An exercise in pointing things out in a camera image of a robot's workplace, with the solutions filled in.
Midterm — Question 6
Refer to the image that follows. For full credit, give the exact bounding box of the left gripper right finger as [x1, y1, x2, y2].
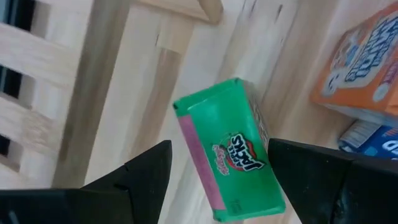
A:
[267, 138, 398, 224]

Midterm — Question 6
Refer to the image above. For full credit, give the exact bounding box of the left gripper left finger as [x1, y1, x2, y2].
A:
[0, 139, 174, 224]

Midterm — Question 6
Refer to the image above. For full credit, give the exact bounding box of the blue Frosted Flakes box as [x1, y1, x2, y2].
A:
[337, 119, 398, 161]

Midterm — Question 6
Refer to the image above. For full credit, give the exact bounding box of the green Apple Jacks box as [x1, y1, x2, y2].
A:
[172, 77, 287, 223]

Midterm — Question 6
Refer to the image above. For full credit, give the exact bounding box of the orange Mini Wheats box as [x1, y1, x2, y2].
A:
[309, 1, 398, 119]

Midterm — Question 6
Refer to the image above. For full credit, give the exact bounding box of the wooden slatted shelf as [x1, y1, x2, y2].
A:
[0, 0, 224, 190]

